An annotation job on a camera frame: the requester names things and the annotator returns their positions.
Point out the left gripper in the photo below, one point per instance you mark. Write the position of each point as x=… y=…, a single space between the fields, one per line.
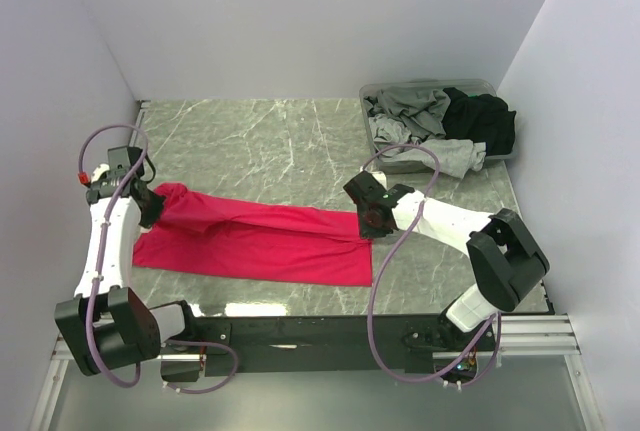
x=152 y=215

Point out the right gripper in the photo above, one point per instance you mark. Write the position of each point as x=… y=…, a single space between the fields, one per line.
x=366 y=232

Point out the red t-shirt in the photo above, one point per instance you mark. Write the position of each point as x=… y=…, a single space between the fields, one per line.
x=221 y=237

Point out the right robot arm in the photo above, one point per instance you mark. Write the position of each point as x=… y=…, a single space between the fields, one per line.
x=506 y=260

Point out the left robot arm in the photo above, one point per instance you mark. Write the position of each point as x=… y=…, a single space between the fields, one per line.
x=106 y=325

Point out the light grey t-shirt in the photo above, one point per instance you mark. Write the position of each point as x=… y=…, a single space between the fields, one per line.
x=456 y=157

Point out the black t-shirt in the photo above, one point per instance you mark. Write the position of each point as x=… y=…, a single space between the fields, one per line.
x=480 y=118

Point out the grey plastic bin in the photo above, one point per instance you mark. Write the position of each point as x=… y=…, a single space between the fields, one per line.
x=385 y=161

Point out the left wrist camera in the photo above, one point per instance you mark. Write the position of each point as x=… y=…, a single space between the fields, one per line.
x=92 y=173

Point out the aluminium rail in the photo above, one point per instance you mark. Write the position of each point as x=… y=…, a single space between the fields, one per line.
x=349 y=342

